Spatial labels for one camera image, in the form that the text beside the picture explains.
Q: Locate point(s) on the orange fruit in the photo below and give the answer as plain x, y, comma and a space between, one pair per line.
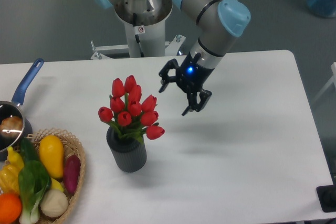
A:
11, 207

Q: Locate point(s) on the purple eggplant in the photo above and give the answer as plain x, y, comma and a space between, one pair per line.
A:
71, 173

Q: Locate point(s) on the white furniture frame right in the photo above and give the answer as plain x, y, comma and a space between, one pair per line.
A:
328, 86

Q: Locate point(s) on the blue handled saucepan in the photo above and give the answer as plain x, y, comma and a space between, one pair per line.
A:
14, 125

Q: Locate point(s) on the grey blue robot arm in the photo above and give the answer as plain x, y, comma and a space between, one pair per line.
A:
221, 21

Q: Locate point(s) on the beige garlic bulb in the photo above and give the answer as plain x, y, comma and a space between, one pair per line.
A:
54, 203

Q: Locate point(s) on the red tulip bouquet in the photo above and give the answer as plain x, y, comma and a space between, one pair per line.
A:
128, 116

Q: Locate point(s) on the woven wicker basket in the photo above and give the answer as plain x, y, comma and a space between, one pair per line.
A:
72, 146

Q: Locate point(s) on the dark grey ribbed vase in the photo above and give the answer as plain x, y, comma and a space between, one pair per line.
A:
130, 156

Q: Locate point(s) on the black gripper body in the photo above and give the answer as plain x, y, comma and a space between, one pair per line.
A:
191, 75

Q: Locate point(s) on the yellow squash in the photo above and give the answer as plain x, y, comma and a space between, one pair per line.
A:
51, 154

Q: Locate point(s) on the green bok choy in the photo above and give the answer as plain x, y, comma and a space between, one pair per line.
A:
33, 181

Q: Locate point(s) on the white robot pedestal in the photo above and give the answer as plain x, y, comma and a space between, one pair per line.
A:
145, 30

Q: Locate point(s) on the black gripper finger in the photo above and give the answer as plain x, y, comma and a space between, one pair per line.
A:
164, 74
197, 100

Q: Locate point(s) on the black device at edge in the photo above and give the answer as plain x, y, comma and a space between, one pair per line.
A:
326, 195

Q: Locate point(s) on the yellow bell pepper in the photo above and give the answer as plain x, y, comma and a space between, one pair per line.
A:
9, 179

